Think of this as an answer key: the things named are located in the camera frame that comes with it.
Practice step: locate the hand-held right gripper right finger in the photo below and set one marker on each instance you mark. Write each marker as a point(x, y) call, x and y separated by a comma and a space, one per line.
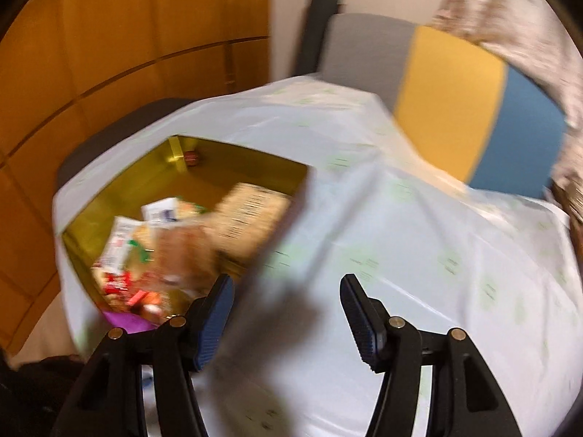
point(364, 327)

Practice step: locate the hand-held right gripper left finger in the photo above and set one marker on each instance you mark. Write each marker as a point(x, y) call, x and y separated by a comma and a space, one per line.
point(214, 323)

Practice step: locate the purple snack packet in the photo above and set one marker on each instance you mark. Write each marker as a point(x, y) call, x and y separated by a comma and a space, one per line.
point(130, 322)

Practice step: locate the puffed rice cake packet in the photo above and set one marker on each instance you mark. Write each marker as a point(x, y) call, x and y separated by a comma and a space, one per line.
point(250, 218)

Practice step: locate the cracker packet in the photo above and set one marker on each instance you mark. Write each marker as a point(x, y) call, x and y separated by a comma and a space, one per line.
point(191, 209)

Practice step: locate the white and red snack packet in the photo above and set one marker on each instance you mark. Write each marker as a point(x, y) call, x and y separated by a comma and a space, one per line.
point(119, 241)

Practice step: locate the dark red box gold inside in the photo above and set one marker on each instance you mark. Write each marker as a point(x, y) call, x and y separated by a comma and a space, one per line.
point(255, 164)

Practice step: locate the white printed tablecloth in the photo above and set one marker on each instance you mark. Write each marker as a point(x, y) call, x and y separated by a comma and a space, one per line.
point(410, 259)

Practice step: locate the grey yellow blue chair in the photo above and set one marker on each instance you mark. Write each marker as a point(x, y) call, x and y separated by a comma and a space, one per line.
point(451, 100)

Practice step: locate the black chair back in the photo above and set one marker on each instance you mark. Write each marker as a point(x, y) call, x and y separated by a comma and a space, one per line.
point(314, 32)

